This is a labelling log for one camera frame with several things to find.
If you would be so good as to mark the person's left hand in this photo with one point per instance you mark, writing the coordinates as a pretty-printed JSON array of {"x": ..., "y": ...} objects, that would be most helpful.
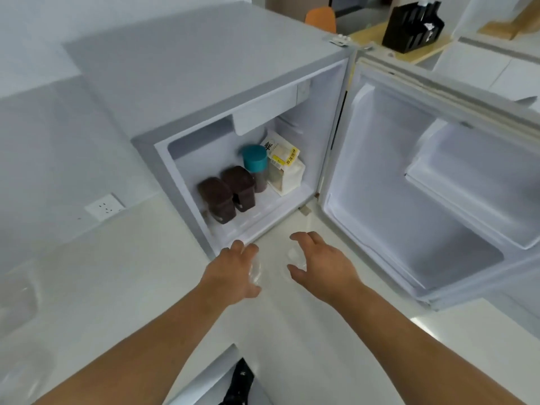
[{"x": 230, "y": 272}]

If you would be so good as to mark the person's right hand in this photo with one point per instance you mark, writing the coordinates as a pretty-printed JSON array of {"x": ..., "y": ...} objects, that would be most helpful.
[{"x": 327, "y": 267}]

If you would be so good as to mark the person's right thumb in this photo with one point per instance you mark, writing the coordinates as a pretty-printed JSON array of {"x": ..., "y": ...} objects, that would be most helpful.
[{"x": 298, "y": 272}]

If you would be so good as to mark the person's right middle finger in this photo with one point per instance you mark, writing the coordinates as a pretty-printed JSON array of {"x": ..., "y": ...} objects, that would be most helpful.
[{"x": 317, "y": 238}]

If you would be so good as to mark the person's left thumb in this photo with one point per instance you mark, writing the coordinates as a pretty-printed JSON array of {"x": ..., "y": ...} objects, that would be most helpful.
[{"x": 251, "y": 291}]

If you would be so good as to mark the clear plastic container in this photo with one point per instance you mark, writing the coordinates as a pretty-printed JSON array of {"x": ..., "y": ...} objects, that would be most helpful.
[{"x": 276, "y": 265}]

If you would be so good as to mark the person's right forearm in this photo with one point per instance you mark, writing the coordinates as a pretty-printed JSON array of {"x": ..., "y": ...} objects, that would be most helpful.
[{"x": 422, "y": 345}]

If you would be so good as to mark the person's left forearm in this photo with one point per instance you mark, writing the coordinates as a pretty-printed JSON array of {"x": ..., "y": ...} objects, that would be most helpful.
[{"x": 126, "y": 354}]

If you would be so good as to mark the white fridge door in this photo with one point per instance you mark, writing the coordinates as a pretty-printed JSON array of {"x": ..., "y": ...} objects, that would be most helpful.
[{"x": 400, "y": 206}]

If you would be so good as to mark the dark brown lidded container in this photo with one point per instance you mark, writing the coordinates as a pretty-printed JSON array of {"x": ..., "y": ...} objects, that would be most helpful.
[
  {"x": 240, "y": 185},
  {"x": 217, "y": 197}
]

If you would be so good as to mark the black patterned trouser leg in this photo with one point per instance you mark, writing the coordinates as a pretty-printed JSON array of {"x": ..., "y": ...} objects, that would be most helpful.
[{"x": 238, "y": 383}]

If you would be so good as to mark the white and yellow carton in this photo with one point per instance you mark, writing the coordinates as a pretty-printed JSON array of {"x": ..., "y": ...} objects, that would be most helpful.
[{"x": 280, "y": 151}]

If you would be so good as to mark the jar with teal lid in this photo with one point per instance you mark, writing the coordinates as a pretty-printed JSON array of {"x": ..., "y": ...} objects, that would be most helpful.
[{"x": 255, "y": 162}]

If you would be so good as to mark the white freezer compartment flap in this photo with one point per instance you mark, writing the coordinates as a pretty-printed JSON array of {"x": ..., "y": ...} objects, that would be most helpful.
[{"x": 265, "y": 107}]

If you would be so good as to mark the white fridge hinge cover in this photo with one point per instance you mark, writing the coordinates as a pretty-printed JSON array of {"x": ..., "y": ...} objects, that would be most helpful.
[{"x": 337, "y": 39}]

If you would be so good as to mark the light wooden table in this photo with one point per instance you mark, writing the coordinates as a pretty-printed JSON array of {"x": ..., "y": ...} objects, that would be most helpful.
[{"x": 422, "y": 52}]

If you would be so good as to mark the white mini fridge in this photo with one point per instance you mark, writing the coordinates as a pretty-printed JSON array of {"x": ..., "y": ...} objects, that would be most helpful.
[{"x": 177, "y": 71}]

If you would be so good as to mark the orange chair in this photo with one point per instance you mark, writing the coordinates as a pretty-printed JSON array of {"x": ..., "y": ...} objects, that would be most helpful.
[{"x": 321, "y": 18}]

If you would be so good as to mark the black desk organizer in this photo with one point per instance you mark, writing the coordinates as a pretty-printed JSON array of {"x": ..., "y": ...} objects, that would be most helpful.
[{"x": 411, "y": 29}]

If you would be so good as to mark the white wall socket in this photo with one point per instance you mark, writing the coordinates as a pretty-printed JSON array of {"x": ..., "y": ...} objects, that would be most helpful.
[{"x": 104, "y": 206}]

